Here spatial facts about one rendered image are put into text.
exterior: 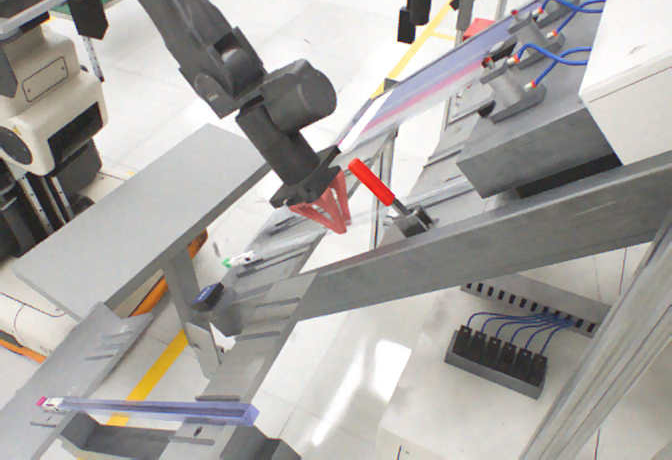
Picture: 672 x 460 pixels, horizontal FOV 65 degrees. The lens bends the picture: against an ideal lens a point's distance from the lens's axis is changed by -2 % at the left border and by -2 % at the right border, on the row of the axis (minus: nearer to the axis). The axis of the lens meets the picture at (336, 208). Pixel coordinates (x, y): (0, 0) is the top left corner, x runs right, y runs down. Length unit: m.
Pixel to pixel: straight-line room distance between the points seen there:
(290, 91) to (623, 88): 0.34
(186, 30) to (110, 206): 0.75
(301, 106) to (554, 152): 0.27
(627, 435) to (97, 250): 1.04
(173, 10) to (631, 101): 0.45
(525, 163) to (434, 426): 0.53
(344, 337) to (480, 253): 1.22
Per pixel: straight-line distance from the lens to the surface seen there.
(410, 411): 0.93
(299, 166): 0.66
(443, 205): 0.61
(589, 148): 0.48
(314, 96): 0.61
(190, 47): 0.64
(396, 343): 1.71
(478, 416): 0.94
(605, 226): 0.47
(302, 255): 0.79
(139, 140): 2.55
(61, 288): 1.20
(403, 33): 0.74
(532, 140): 0.48
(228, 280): 0.94
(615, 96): 0.43
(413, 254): 0.55
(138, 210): 1.29
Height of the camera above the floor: 1.45
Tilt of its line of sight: 44 degrees down
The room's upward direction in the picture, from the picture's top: straight up
